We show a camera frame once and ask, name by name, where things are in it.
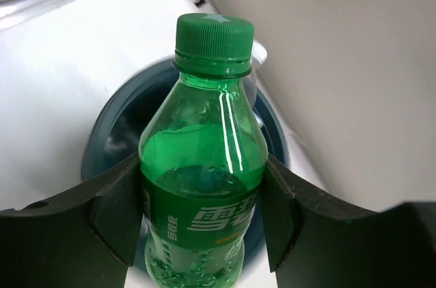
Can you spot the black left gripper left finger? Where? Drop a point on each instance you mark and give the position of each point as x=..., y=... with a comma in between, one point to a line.
x=85, y=236

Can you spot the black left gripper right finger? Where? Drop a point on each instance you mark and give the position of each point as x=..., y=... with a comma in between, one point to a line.
x=315, y=239

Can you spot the green plastic soda bottle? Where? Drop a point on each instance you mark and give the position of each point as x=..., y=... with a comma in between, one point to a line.
x=202, y=158

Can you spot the small blue label water bottle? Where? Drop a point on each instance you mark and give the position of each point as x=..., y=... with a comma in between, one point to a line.
x=258, y=57

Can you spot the dark green ribbed plastic bin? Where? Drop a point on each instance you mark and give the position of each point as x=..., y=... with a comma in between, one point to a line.
x=116, y=133

